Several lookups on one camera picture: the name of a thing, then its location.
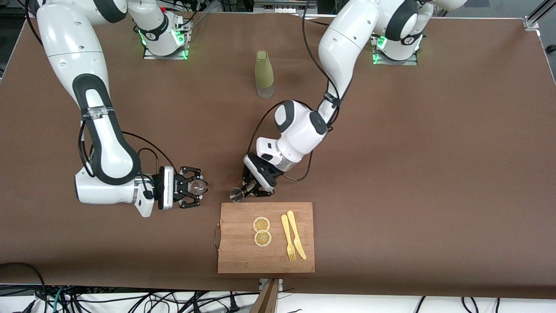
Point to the grey metal equipment rack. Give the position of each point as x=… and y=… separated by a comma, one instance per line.
x=284, y=6

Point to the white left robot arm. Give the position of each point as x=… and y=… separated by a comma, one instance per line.
x=347, y=39

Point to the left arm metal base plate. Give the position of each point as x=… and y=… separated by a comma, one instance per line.
x=410, y=63

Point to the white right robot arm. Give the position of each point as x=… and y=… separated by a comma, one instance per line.
x=69, y=43

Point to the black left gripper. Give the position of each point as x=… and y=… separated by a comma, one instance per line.
x=263, y=175

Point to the steel jigger measuring cup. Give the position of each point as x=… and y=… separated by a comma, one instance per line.
x=236, y=195

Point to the yellow plastic fork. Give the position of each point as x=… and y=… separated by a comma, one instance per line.
x=286, y=234

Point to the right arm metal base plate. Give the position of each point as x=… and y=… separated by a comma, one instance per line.
x=173, y=57

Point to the yellow plastic knife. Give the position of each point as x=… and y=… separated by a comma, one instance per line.
x=294, y=228

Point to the wooden post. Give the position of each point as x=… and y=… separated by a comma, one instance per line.
x=266, y=302

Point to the brown table cloth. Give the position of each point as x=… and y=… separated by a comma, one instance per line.
x=434, y=239

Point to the clear glass shaker cup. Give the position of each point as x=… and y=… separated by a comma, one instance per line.
x=198, y=188

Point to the aluminium frame profile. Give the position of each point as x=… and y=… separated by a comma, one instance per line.
x=536, y=17

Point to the wooden cutting board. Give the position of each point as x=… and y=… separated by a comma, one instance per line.
x=239, y=256

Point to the green sleeved glass bottle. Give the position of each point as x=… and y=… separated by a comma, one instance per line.
x=264, y=71

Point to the small metal bracket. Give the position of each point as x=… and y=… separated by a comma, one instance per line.
x=280, y=282

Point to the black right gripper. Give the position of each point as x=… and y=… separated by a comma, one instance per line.
x=180, y=188

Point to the lemon slice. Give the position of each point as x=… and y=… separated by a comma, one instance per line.
x=261, y=224
x=263, y=238

